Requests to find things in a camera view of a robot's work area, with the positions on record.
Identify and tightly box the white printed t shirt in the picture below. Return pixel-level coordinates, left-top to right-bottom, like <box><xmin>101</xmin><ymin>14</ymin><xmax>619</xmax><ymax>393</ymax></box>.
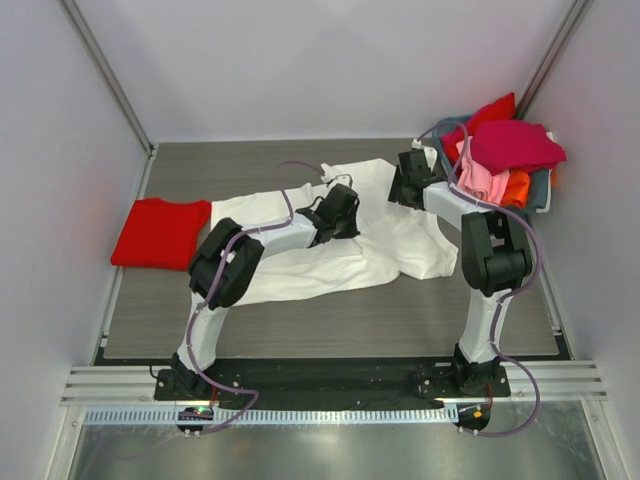
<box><xmin>240</xmin><ymin>158</ymin><xmax>458</xmax><ymax>305</ymax></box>

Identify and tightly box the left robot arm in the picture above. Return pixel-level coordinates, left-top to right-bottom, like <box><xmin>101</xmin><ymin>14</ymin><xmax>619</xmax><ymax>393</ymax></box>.
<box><xmin>154</xmin><ymin>184</ymin><xmax>360</xmax><ymax>400</ymax></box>

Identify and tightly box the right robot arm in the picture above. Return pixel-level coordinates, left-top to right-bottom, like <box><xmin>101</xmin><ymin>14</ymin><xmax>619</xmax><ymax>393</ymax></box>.
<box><xmin>388</xmin><ymin>148</ymin><xmax>533</xmax><ymax>396</ymax></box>

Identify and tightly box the pink t shirt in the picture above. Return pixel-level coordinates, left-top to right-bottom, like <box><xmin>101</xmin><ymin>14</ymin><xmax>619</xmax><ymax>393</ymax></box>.
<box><xmin>456</xmin><ymin>140</ymin><xmax>510</xmax><ymax>204</ymax></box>

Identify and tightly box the magenta t shirt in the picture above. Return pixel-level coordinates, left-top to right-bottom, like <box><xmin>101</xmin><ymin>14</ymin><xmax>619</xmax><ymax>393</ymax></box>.
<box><xmin>470</xmin><ymin>120</ymin><xmax>567</xmax><ymax>176</ymax></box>

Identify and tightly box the orange t shirt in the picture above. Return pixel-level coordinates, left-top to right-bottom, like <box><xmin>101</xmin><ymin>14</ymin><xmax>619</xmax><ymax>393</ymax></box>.
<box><xmin>500</xmin><ymin>169</ymin><xmax>531</xmax><ymax>209</ymax></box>

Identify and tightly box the red t shirt in basket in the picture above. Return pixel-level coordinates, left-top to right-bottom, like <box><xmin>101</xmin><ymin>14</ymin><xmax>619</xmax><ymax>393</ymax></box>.
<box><xmin>441</xmin><ymin>92</ymin><xmax>516</xmax><ymax>164</ymax></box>

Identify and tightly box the grey t shirt in basket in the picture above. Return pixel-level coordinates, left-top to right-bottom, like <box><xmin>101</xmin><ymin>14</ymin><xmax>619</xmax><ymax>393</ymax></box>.
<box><xmin>521</xmin><ymin>169</ymin><xmax>552</xmax><ymax>215</ymax></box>

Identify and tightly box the grey-blue laundry basket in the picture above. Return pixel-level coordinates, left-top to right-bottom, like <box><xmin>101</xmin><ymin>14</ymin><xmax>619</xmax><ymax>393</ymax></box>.
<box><xmin>433</xmin><ymin>125</ymin><xmax>553</xmax><ymax>215</ymax></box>

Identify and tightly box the folded red t shirt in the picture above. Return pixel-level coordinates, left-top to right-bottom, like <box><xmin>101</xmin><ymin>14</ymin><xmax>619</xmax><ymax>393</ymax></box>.
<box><xmin>110</xmin><ymin>198</ymin><xmax>212</xmax><ymax>271</ymax></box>

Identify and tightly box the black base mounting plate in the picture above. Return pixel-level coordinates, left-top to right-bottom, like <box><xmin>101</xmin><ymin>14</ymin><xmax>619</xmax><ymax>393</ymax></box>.
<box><xmin>153</xmin><ymin>355</ymin><xmax>511</xmax><ymax>407</ymax></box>

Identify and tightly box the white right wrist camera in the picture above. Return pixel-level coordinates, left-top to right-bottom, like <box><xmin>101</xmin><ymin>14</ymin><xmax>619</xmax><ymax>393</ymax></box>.
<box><xmin>411</xmin><ymin>139</ymin><xmax>438</xmax><ymax>169</ymax></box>

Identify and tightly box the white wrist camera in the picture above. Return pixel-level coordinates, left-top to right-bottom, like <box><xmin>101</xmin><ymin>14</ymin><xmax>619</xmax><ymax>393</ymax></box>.
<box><xmin>411</xmin><ymin>139</ymin><xmax>438</xmax><ymax>169</ymax></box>
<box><xmin>321</xmin><ymin>168</ymin><xmax>353</xmax><ymax>189</ymax></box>

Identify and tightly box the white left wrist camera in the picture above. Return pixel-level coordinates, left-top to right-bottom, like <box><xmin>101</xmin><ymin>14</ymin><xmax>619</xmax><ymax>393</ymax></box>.
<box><xmin>321</xmin><ymin>168</ymin><xmax>353</xmax><ymax>189</ymax></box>

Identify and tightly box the slotted white cable duct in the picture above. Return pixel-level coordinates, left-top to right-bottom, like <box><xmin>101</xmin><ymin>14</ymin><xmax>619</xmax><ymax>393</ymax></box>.
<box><xmin>83</xmin><ymin>405</ymin><xmax>458</xmax><ymax>427</ymax></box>

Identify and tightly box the right aluminium corner post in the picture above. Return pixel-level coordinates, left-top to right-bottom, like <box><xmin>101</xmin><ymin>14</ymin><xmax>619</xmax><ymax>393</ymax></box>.
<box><xmin>515</xmin><ymin>0</ymin><xmax>594</xmax><ymax>120</ymax></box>

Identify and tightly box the aluminium corner post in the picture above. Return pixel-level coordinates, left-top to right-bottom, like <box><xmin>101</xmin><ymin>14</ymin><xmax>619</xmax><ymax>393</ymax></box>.
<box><xmin>58</xmin><ymin>0</ymin><xmax>154</xmax><ymax>158</ymax></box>
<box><xmin>515</xmin><ymin>0</ymin><xmax>594</xmax><ymax>120</ymax></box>

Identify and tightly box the left aluminium corner post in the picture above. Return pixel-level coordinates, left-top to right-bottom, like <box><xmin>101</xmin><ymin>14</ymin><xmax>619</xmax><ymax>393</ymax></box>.
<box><xmin>58</xmin><ymin>0</ymin><xmax>154</xmax><ymax>158</ymax></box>

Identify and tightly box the aluminium frame rail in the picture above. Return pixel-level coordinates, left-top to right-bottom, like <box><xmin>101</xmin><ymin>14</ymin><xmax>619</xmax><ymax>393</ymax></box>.
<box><xmin>60</xmin><ymin>361</ymin><xmax>607</xmax><ymax>406</ymax></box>

